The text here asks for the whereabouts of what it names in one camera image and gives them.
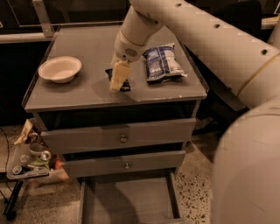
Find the grey bottom drawer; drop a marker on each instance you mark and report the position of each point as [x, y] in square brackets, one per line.
[145, 197]

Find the blue white chip bag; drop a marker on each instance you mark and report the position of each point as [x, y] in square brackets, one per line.
[161, 64]

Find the grey drawer cabinet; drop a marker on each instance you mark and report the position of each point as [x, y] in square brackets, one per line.
[86, 101]

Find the brass top drawer knob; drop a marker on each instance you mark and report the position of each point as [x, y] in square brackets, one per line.
[123, 139]

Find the grey drawer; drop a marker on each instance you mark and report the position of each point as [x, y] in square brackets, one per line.
[145, 197]
[65, 141]
[114, 165]

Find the grey top drawer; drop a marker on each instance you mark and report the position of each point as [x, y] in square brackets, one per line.
[65, 141]

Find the clear plastic bin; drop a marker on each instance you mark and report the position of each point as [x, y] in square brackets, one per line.
[40, 164]

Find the tan snack bag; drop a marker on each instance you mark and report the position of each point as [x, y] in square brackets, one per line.
[28, 125]

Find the grey middle drawer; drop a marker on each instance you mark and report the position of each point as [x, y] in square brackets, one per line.
[114, 165]

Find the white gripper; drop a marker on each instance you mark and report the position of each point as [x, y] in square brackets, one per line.
[126, 50]

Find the silver soda can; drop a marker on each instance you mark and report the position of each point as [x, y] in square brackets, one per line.
[17, 170]

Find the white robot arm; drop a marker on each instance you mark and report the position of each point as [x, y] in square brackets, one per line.
[246, 166]

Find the metal railing bar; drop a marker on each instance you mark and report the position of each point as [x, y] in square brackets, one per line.
[19, 19]

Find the dark blue rxbar wrapper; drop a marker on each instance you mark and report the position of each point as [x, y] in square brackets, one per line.
[125, 86]

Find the black stand leg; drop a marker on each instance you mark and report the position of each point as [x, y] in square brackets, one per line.
[9, 211]

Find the black office chair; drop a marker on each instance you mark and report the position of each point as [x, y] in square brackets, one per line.
[222, 107]

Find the white paper bowl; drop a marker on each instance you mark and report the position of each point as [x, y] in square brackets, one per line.
[60, 70]

